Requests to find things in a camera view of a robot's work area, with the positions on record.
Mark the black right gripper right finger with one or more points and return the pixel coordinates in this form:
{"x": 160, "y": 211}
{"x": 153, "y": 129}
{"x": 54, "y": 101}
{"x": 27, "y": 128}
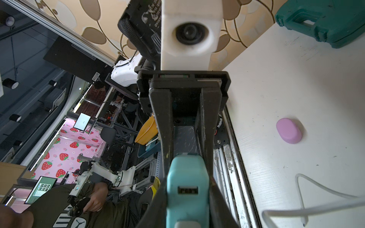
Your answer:
{"x": 220, "y": 215}

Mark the aluminium frame rail front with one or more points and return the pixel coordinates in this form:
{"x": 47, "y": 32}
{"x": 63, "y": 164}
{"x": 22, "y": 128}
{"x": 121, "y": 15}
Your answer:
{"x": 231, "y": 176}

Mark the green plastic tool case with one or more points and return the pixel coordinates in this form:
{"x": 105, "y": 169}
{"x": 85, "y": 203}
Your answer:
{"x": 337, "y": 23}

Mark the purple earbuds case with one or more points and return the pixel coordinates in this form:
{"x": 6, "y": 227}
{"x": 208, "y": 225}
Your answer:
{"x": 288, "y": 131}

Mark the person in dark shirt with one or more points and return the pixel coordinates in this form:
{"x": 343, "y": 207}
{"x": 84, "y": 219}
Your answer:
{"x": 52, "y": 210}

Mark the yellow bin in background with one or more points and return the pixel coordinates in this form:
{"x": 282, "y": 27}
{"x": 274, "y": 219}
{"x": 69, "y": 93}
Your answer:
{"x": 147, "y": 132}

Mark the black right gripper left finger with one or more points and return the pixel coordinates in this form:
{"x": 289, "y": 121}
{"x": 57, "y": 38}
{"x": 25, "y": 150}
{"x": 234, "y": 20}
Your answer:
{"x": 155, "y": 216}

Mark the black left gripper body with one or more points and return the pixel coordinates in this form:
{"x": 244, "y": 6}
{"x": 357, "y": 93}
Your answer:
{"x": 185, "y": 88}

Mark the teal usb charger adapter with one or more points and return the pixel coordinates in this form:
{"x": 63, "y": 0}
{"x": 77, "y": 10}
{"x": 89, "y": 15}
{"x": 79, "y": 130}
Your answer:
{"x": 187, "y": 193}

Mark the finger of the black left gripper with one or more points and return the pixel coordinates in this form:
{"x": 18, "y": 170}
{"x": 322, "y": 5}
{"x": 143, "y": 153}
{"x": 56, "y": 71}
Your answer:
{"x": 206, "y": 122}
{"x": 161, "y": 102}

